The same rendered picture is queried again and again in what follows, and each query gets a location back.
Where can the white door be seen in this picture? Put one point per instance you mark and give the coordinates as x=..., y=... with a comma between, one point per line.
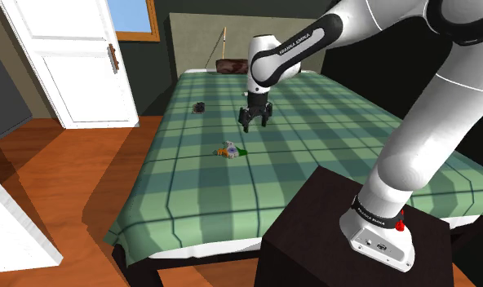
x=78, y=71

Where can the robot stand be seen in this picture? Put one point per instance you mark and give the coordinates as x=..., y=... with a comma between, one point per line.
x=305, y=238

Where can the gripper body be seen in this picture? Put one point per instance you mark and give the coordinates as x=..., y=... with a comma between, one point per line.
x=258, y=101

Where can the brown pillow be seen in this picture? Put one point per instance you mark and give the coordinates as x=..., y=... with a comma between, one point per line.
x=231, y=66

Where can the white cabinet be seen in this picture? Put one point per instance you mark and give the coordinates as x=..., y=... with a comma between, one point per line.
x=11, y=234

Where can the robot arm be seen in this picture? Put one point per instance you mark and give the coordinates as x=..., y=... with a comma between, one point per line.
x=424, y=131

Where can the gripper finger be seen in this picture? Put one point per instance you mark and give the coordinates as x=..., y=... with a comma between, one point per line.
x=267, y=114
x=245, y=119

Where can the small black object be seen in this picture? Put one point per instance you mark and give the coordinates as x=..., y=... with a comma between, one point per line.
x=199, y=108

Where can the thin wooden stick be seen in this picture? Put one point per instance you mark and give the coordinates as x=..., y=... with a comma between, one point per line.
x=224, y=41

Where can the window with wooden frame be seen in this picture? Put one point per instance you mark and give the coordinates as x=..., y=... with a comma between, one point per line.
x=130, y=16

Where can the orange green white toy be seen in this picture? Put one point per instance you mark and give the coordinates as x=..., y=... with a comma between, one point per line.
x=230, y=151

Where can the bed with green plaid cover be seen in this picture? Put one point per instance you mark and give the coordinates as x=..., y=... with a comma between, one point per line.
x=305, y=139

